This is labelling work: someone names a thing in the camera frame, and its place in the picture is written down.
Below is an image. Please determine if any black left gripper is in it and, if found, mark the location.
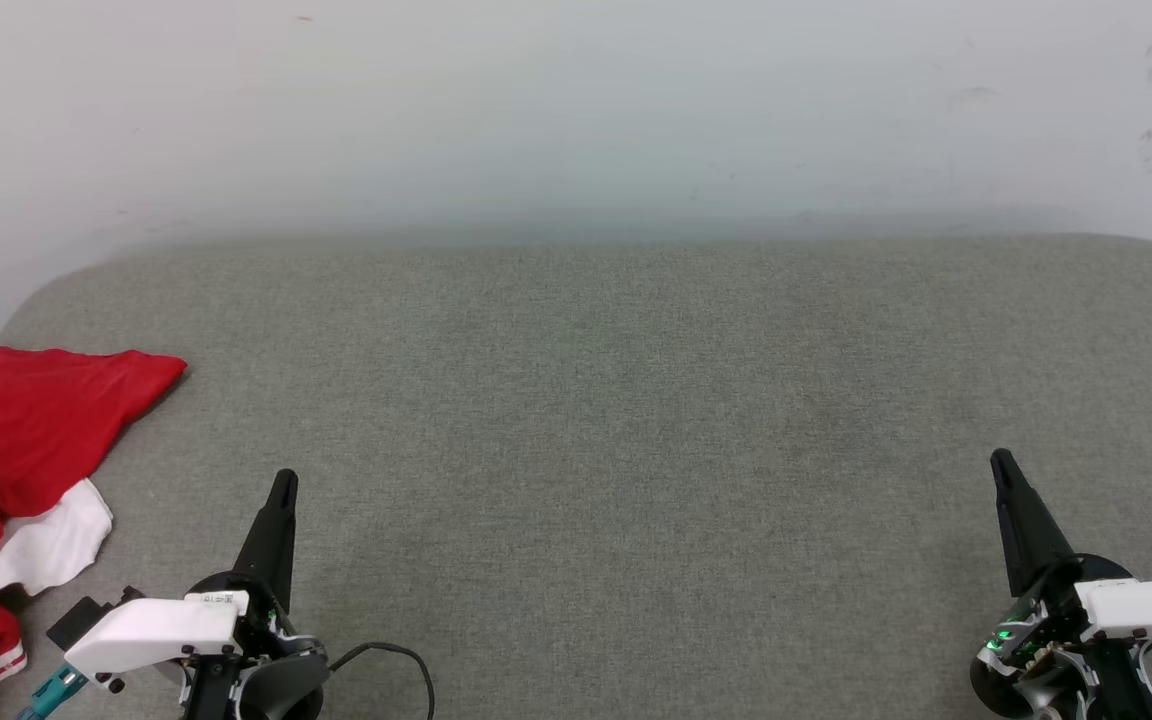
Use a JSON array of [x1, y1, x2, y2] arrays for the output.
[[181, 469, 328, 720]]

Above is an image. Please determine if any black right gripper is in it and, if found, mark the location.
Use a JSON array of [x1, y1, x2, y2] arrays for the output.
[[971, 448, 1147, 720]]

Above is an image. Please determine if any red and white garment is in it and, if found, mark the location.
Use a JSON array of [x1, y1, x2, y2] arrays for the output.
[[0, 345, 189, 720]]

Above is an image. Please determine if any grey fabric sofa cushion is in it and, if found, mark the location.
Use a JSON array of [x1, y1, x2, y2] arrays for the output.
[[0, 233, 1152, 720]]

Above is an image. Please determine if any thin black cable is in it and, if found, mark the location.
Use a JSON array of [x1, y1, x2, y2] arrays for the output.
[[326, 642, 436, 720]]

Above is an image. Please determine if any teal cable connector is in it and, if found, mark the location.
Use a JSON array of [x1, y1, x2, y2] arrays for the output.
[[16, 662, 89, 720]]

